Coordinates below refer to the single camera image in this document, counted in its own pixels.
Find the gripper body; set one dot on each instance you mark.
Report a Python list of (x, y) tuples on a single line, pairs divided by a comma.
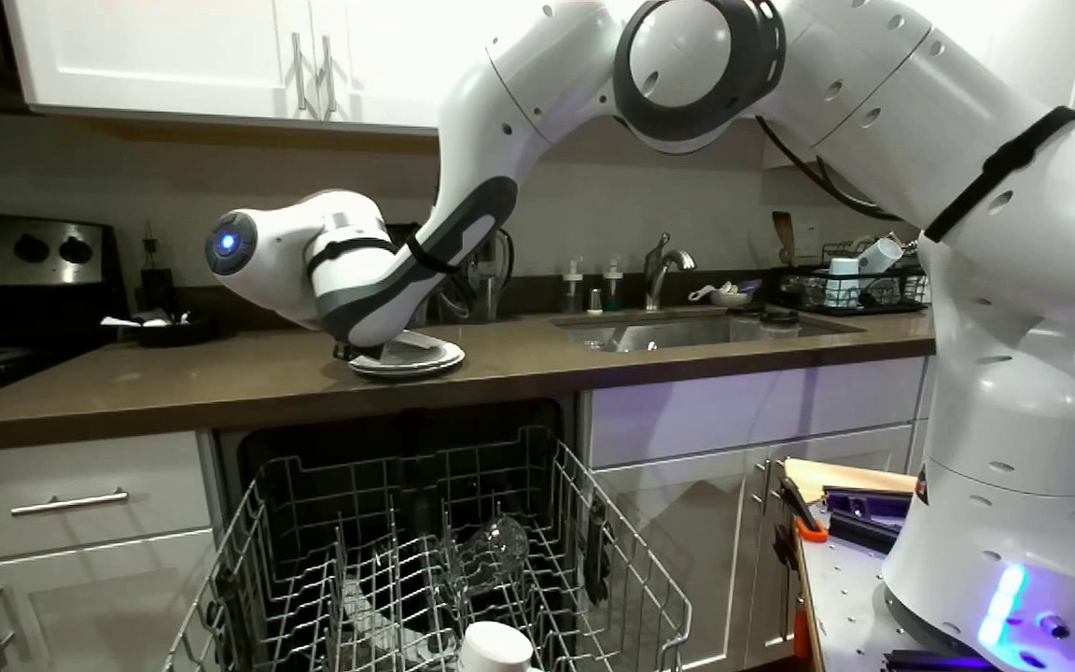
[(347, 351)]

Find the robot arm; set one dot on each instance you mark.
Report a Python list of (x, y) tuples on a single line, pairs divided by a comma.
[(1013, 280)]

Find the stack of white plates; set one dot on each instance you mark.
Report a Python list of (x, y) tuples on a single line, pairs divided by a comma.
[(416, 358)]

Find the dishwasher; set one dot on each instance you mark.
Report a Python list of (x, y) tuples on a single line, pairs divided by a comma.
[(314, 439)]

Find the glass jug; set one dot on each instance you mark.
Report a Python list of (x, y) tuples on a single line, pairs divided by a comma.
[(484, 285)]

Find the black dish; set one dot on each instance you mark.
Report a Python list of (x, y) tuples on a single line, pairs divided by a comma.
[(174, 331)]

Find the dark bottle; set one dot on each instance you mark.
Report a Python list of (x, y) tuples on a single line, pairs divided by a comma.
[(157, 280)]

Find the clear soap dispenser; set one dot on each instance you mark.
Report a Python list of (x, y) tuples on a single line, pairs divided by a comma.
[(573, 291)]

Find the clear drinking glass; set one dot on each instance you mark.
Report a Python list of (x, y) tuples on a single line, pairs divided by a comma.
[(493, 551)]

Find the drawer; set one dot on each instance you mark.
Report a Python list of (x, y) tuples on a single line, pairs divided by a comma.
[(127, 467)]

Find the green soap dispenser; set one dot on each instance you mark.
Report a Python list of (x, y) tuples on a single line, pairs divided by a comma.
[(613, 289)]

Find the stove knob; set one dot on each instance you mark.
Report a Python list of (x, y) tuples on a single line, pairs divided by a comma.
[(31, 248), (76, 250)]

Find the dishwasher rack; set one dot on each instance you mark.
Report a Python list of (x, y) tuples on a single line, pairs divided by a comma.
[(584, 560)]

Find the tap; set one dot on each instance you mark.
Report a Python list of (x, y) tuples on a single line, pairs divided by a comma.
[(657, 271)]

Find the stove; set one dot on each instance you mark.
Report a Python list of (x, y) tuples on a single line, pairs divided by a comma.
[(24, 299)]

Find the sink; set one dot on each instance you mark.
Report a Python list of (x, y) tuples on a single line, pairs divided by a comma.
[(677, 331)]

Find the white cup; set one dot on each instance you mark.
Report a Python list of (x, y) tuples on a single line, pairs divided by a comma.
[(495, 649)]

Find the cabinet door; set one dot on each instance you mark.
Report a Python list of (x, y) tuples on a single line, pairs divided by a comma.
[(118, 607), (677, 551), (859, 448)]

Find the small white dish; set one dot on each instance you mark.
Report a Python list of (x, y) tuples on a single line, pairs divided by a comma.
[(730, 298)]

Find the wooden spoon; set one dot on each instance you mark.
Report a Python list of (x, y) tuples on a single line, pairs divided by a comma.
[(784, 233)]

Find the orange and black clamp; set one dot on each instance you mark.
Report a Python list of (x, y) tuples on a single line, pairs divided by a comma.
[(803, 518)]

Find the white mug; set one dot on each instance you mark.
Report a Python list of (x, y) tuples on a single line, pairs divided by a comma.
[(842, 280), (880, 254)]

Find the brown cardboard sheet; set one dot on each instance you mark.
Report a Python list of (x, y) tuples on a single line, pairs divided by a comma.
[(850, 476)]

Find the black bars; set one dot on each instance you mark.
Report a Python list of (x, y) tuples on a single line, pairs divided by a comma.
[(864, 518)]

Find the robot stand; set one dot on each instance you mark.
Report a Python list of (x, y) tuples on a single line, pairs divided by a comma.
[(841, 597)]

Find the white wall cabinet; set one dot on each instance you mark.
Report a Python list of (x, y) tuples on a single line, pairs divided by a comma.
[(174, 56)]

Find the wall socket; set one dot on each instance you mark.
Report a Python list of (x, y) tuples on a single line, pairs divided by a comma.
[(808, 238)]

